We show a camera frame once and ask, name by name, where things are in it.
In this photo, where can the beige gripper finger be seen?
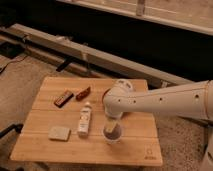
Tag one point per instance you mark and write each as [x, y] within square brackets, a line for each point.
[110, 126]

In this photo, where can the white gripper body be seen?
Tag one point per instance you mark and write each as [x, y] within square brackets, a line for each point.
[115, 118]

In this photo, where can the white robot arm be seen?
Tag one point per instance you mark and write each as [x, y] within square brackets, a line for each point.
[190, 100]

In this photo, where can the orange ceramic bowl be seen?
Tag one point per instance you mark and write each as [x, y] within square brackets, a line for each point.
[105, 93]

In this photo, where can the white plastic bottle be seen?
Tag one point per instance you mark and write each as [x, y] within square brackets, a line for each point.
[84, 120]

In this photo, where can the wooden table board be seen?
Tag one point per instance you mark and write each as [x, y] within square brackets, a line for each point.
[138, 146]

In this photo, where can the dark chocolate bar wrapper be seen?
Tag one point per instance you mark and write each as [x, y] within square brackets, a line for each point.
[63, 98]

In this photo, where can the beige sponge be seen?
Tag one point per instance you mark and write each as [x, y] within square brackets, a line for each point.
[59, 133]

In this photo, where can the black table leg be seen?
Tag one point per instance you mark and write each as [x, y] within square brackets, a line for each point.
[16, 127]

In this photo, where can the grey metal rail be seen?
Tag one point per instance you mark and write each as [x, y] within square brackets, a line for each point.
[93, 56]

